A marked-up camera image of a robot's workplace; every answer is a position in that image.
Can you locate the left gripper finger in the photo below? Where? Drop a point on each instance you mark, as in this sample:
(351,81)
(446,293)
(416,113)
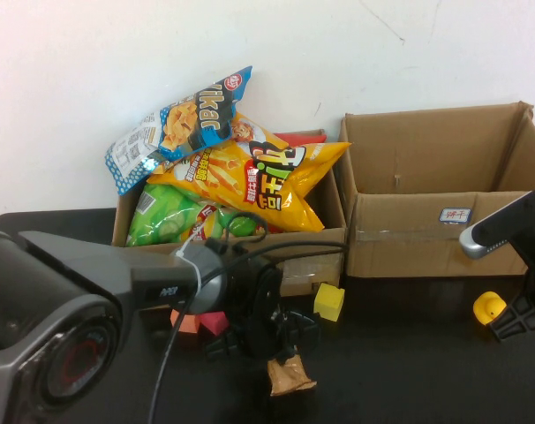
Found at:
(305,329)
(225,346)

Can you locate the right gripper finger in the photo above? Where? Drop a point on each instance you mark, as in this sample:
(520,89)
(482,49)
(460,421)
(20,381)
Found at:
(519,320)

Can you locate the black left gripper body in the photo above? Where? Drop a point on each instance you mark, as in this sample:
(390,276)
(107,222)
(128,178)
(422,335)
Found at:
(258,318)

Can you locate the brown biscuit packet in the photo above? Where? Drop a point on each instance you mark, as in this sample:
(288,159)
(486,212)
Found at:
(289,375)

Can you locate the yellow potato sticks bag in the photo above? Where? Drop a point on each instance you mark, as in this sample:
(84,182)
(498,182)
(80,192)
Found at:
(250,181)

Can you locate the blue Vikar snack bag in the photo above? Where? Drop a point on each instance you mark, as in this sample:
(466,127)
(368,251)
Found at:
(192,123)

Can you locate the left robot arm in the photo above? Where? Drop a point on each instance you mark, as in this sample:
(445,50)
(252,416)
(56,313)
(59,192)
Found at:
(73,309)

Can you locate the pink foam cube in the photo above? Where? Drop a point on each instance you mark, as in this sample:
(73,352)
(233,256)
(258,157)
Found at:
(214,324)

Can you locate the yellow rubber duck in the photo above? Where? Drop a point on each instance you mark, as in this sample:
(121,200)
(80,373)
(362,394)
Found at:
(488,309)

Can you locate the yellow foam cube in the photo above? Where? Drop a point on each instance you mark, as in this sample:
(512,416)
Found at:
(329,302)

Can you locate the orange foam cube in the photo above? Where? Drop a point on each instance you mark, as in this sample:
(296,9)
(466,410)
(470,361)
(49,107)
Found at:
(188,324)

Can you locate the cardboard box with F2 print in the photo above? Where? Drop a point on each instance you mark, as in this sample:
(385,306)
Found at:
(311,243)

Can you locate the white zip tie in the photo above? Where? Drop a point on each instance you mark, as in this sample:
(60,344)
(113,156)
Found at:
(192,260)

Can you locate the small green chips bag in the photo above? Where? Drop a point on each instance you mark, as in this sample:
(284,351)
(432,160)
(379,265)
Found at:
(243,225)

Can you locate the white blue-edged label sticker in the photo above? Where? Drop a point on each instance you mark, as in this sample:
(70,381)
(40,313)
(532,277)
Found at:
(455,215)

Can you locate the cardboard box with label sticker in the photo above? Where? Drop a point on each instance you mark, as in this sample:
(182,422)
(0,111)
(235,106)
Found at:
(404,252)

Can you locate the large green chips bag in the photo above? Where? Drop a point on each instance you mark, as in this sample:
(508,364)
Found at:
(161,216)

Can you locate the red shrimp strips bag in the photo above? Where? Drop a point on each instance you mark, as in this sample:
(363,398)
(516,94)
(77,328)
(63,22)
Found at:
(303,138)

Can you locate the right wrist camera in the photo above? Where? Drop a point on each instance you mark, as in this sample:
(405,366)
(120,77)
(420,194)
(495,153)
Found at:
(501,225)

